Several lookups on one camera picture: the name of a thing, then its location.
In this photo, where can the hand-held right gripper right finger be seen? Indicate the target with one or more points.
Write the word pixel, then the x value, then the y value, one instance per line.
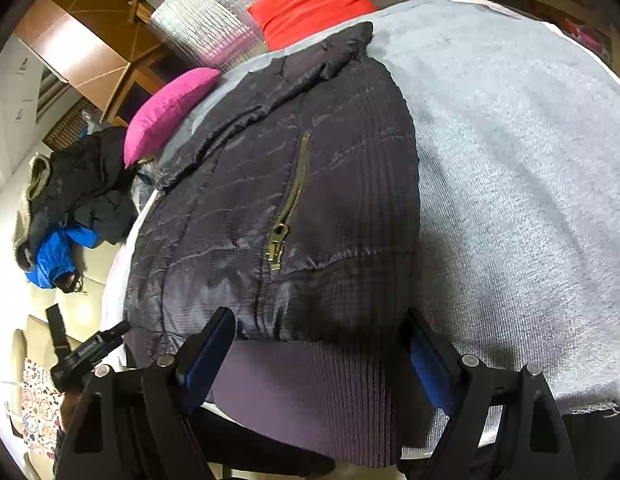
pixel 429 365

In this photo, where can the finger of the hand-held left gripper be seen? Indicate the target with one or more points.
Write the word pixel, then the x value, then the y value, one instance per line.
pixel 56 325
pixel 117 331

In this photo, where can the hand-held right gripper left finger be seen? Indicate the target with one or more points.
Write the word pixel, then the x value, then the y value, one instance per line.
pixel 205 360

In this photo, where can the dark quilted zip jacket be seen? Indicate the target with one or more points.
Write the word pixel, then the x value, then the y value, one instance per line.
pixel 230 220

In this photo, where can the person's left forearm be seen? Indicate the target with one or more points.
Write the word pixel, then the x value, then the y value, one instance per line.
pixel 67 412

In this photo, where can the pile of dark clothes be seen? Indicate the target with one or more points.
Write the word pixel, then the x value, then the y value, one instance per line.
pixel 85 175

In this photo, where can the blue jacket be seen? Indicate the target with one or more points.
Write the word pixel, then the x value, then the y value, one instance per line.
pixel 50 260

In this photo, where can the heart print cloth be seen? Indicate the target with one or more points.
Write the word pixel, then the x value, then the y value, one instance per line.
pixel 35 410

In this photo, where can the beige fleece garment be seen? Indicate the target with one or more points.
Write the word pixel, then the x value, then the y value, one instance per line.
pixel 32 185

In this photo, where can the patterned plastic bag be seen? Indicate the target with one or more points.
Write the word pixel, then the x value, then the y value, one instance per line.
pixel 145 185

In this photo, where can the dark slatted screen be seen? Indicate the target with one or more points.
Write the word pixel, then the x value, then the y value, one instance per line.
pixel 67 127

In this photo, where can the grey bed sheet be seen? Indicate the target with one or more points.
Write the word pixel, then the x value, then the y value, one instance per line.
pixel 514 160

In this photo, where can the pink pillow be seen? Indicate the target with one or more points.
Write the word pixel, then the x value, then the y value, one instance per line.
pixel 165 110

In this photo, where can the wooden cabinet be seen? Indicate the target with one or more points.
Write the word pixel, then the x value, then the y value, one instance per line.
pixel 75 45

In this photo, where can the silver foil mat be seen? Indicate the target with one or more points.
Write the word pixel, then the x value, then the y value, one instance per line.
pixel 205 20

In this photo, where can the pink bag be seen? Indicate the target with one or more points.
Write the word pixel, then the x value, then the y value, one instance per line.
pixel 584 35

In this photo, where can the red pillow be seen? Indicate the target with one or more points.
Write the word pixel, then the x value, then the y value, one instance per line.
pixel 310 0

